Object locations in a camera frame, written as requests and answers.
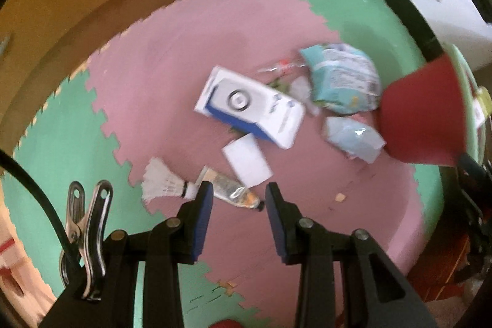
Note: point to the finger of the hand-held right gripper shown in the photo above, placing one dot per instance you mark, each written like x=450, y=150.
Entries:
x=472, y=176

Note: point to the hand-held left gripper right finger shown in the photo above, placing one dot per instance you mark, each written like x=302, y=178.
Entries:
x=276, y=224

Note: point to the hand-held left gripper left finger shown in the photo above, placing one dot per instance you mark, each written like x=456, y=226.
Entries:
x=201, y=224

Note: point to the squeezed tube with black cap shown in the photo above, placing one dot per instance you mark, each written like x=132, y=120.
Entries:
x=230, y=191

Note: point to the red bin with green rim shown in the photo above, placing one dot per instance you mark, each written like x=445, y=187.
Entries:
x=422, y=113

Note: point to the white and blue device box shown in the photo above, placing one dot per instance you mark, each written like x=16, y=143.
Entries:
x=250, y=109

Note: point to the light blue wet wipes pack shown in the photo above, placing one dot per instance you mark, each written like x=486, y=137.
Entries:
x=342, y=82

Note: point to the white feather shuttlecock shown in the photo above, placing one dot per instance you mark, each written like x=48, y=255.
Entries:
x=161, y=182

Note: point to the small tan scrap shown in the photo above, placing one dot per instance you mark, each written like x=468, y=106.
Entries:
x=227, y=286
x=340, y=197

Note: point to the plain white paper card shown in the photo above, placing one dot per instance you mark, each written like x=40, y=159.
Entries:
x=248, y=159

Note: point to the green foam floor mat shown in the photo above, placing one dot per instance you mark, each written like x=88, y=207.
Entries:
x=57, y=139
x=365, y=16
x=200, y=316

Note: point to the person's red sock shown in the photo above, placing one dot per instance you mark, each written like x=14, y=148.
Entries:
x=226, y=324

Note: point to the crumpled pale blue paper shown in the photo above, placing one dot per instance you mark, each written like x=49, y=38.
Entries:
x=353, y=139

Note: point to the crumpled white tissue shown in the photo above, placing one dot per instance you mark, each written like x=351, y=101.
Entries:
x=301, y=91

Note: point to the olive green wrapper scrap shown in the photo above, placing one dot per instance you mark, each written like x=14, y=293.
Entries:
x=280, y=85

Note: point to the pink foam floor mat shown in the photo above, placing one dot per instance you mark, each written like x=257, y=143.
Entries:
x=161, y=89

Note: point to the clear wrapper with red print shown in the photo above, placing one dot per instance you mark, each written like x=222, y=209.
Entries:
x=282, y=66

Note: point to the pale beige object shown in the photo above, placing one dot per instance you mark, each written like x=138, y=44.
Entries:
x=23, y=305

